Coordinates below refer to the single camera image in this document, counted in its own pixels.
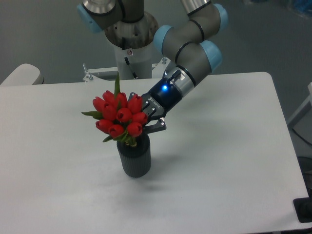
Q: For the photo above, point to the red tulip bouquet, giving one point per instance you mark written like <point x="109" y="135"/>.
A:
<point x="120" y="118"/>

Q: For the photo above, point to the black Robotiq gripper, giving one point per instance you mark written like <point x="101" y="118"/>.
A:
<point x="157" y="102"/>

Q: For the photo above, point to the black device at table edge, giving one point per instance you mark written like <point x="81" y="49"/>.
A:
<point x="303" y="208"/>

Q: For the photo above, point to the white metal base bracket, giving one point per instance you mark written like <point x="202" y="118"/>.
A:
<point x="110" y="73"/>

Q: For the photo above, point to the dark grey ribbed vase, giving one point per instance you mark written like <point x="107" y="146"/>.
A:
<point x="136" y="161"/>

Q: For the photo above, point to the white furniture frame right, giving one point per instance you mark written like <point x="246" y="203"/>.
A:
<point x="302" y="110"/>

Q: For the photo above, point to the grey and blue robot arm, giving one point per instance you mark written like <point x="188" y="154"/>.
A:
<point x="187" y="51"/>

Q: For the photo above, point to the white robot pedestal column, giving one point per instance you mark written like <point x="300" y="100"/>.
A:
<point x="134" y="63"/>

